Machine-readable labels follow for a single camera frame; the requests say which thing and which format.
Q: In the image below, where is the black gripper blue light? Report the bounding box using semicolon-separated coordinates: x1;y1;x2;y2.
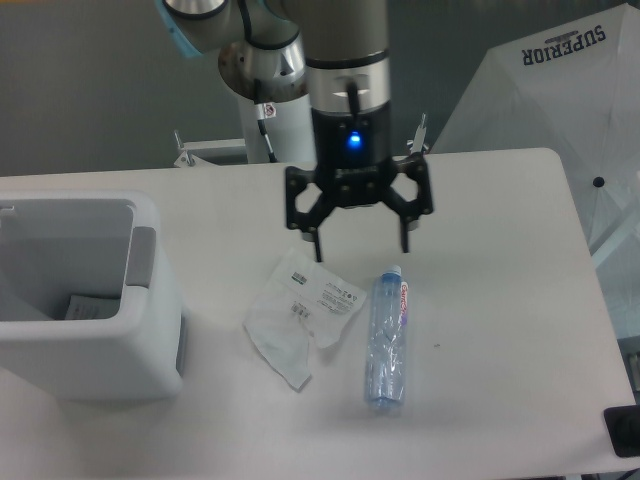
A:
284;103;433;262

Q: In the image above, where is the clear plastic water bottle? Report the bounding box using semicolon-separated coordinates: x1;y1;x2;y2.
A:
364;265;409;412

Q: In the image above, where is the clear plastic bag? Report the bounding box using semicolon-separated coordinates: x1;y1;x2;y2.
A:
243;248;367;391

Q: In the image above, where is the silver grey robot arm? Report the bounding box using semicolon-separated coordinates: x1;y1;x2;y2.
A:
157;1;433;244

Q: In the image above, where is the white plastic trash can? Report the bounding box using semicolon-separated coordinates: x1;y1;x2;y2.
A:
1;190;186;401

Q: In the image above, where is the grey paper in trash can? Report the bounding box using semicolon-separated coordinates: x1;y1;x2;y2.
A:
64;295;120;320

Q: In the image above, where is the white superior umbrella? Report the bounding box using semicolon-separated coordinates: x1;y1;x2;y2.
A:
429;0;640;266

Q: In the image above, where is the black device at table edge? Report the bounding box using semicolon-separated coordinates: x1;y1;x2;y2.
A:
603;405;639;458

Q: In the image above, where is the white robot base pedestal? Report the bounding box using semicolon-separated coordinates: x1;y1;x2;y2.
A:
218;37;316;164

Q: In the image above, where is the white metal frame with bolts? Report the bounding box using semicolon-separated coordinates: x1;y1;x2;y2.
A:
173;112;431;168

